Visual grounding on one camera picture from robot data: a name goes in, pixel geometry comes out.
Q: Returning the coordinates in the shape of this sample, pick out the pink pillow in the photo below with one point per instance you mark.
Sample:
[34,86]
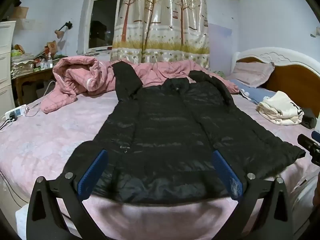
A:
[250,73]

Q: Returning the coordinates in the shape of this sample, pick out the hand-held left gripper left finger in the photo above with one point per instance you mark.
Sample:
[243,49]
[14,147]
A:
[93,173]

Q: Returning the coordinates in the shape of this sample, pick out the pink checked quilt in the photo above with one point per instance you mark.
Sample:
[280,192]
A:
[75,75]

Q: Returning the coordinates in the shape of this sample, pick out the tree print curtain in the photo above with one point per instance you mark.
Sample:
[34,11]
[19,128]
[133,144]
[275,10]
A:
[160,17]

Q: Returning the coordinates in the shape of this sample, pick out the small black cloth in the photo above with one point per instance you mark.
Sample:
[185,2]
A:
[309,120]

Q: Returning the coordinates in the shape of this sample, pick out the clear spray bottle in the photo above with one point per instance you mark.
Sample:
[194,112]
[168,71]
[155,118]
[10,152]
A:
[50,62]

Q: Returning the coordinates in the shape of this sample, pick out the white power strip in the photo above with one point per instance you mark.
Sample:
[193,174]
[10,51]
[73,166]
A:
[17,111]

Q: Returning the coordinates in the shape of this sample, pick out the blue dotted pillow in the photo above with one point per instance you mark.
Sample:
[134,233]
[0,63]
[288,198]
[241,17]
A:
[260,95]

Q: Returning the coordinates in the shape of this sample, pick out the black puffer jacket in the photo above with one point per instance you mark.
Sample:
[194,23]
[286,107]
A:
[162,135]

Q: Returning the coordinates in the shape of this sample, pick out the wooden desk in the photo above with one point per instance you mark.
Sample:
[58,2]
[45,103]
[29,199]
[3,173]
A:
[27,76]

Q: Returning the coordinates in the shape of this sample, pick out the brown cardboard box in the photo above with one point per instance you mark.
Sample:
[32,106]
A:
[20,12]

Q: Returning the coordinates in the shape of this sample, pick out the white and wooden headboard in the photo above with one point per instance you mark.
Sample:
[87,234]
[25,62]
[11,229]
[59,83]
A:
[287,80]

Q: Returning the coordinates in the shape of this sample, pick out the stack of papers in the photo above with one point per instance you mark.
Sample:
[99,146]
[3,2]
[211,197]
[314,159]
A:
[21,65]

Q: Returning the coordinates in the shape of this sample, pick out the white wall fixture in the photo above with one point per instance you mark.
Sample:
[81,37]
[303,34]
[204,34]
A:
[315,32]

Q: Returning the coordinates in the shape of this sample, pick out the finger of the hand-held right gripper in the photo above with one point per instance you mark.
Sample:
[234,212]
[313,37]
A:
[316,135]
[308,145]

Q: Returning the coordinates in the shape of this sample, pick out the wall lamp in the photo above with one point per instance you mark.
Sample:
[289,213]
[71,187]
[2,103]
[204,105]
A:
[59,33]

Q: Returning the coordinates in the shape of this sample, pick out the white drawer cabinet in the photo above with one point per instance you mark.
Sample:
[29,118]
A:
[6,55]

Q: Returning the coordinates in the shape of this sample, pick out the white framed window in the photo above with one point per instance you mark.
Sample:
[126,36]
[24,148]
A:
[102,22]

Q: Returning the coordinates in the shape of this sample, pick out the cream folded garment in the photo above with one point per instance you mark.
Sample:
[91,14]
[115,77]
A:
[277,110]

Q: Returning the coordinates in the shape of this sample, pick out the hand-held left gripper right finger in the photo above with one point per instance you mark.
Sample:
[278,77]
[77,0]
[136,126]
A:
[226,175]

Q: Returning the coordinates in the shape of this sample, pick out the green patterned cloth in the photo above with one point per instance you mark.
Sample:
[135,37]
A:
[220,73]

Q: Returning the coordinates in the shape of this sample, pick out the bed with pink sheet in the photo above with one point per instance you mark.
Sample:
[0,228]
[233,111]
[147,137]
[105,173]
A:
[50,135]

